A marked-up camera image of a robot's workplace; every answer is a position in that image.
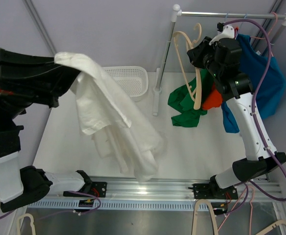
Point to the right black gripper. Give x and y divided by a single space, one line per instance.
195 54

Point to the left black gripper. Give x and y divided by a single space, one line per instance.
34 78

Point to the green t shirt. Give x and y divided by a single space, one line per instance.
181 101

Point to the orange t shirt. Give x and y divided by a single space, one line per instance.
214 99

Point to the white t shirt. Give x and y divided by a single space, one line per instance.
113 120

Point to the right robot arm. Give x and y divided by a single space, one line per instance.
222 60

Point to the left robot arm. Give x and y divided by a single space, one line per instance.
21 186

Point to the blue t shirt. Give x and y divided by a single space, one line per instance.
273 86

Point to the pink hanger on floor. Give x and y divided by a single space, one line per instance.
246 192

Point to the beige hanger on floor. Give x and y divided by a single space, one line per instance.
204 223

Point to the beige hanger at corner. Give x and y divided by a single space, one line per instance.
272 226

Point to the metal clothes rack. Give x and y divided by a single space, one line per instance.
177 12

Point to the white plastic basket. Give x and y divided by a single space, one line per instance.
132 79

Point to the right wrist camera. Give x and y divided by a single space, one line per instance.
224 31

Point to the pink wire hanger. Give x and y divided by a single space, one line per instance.
258 42

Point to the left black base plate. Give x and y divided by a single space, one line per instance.
98 189

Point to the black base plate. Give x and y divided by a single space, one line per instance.
98 189
212 191

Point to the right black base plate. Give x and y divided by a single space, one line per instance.
212 191

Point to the aluminium mounting rail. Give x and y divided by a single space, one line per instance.
127 194

